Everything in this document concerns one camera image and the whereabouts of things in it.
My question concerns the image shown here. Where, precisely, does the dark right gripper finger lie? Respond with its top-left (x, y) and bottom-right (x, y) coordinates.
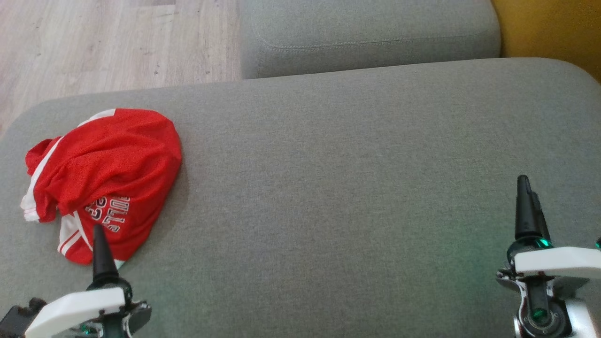
top-left (515, 175), bottom-right (541, 240)
top-left (531, 192), bottom-right (553, 246)

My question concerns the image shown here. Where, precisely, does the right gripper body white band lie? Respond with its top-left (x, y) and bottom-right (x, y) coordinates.
top-left (497, 238), bottom-right (601, 338)

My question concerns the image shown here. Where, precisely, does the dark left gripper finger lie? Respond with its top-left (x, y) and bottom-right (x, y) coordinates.
top-left (92, 224), bottom-right (119, 284)

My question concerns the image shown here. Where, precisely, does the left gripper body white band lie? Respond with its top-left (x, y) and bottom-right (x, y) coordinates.
top-left (26, 277), bottom-right (152, 338)

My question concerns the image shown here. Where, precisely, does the red basketball shorts small print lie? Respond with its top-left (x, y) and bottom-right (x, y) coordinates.
top-left (20, 108), bottom-right (183, 264)

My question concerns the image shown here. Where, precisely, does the large grey sofa seat cushion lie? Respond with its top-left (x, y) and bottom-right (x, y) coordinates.
top-left (0, 57), bottom-right (601, 338)

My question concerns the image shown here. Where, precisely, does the yellow sofa backrest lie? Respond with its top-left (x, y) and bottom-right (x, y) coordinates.
top-left (491, 0), bottom-right (601, 84)

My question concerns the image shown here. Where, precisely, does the grey sofa cushion with seam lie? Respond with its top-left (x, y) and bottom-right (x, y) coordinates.
top-left (239, 0), bottom-right (502, 79)

